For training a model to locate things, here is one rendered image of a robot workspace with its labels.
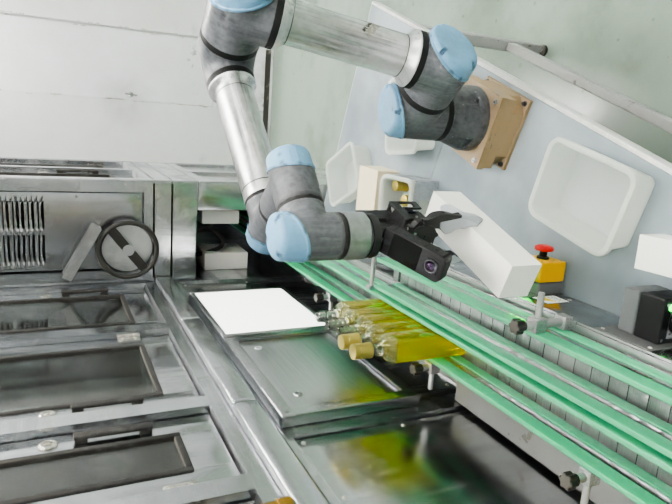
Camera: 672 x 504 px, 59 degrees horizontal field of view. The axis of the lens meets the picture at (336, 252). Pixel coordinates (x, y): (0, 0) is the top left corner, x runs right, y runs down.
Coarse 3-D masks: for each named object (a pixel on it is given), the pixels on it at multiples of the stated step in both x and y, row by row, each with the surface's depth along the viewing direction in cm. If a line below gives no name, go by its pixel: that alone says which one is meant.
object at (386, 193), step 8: (384, 176) 176; (392, 176) 172; (384, 184) 178; (408, 184) 165; (384, 192) 179; (392, 192) 179; (400, 192) 180; (408, 192) 178; (384, 200) 179; (392, 200) 180; (400, 200) 181; (408, 200) 165; (384, 208) 180; (392, 208) 181
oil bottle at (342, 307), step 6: (354, 300) 155; (360, 300) 155; (366, 300) 156; (372, 300) 156; (378, 300) 156; (336, 306) 151; (342, 306) 150; (348, 306) 149; (354, 306) 150; (360, 306) 150; (366, 306) 151; (372, 306) 152; (378, 306) 153; (342, 312) 149
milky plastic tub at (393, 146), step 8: (392, 80) 174; (392, 144) 178; (400, 144) 179; (408, 144) 180; (416, 144) 164; (424, 144) 166; (432, 144) 167; (392, 152) 175; (400, 152) 171; (408, 152) 167
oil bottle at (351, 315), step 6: (384, 306) 152; (390, 306) 153; (348, 312) 146; (354, 312) 146; (360, 312) 146; (366, 312) 146; (372, 312) 146; (378, 312) 147; (384, 312) 147; (390, 312) 148; (348, 318) 145; (354, 318) 144; (348, 324) 144
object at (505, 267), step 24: (456, 192) 110; (480, 216) 103; (456, 240) 102; (480, 240) 97; (504, 240) 97; (480, 264) 97; (504, 264) 92; (528, 264) 92; (504, 288) 92; (528, 288) 95
